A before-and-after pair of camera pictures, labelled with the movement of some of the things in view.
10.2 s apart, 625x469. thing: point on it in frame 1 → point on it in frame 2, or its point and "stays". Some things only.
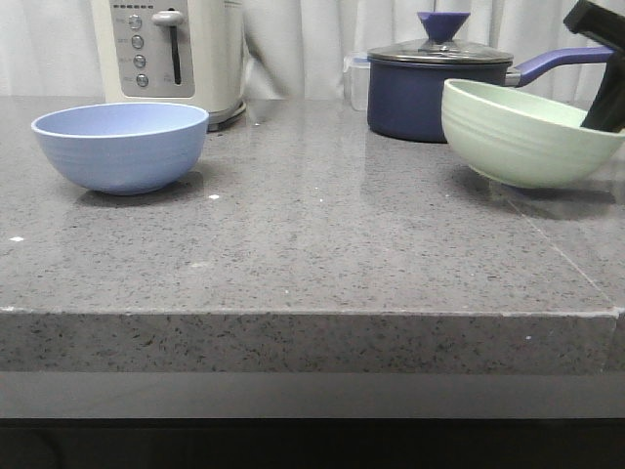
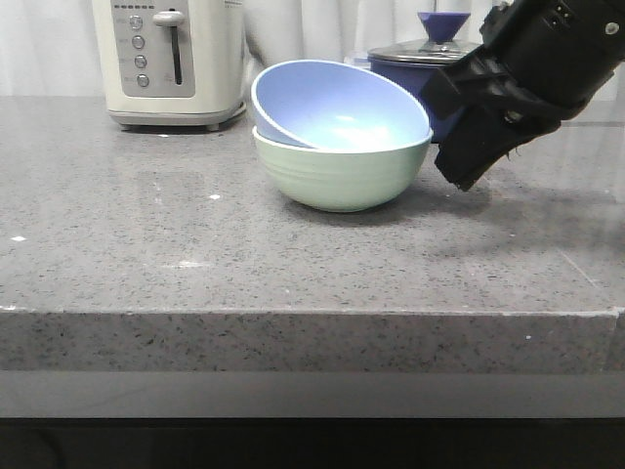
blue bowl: (124, 149) → (335, 106)
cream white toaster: (185, 52) stays
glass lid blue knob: (440, 26) stays
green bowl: (519, 138) → (330, 180)
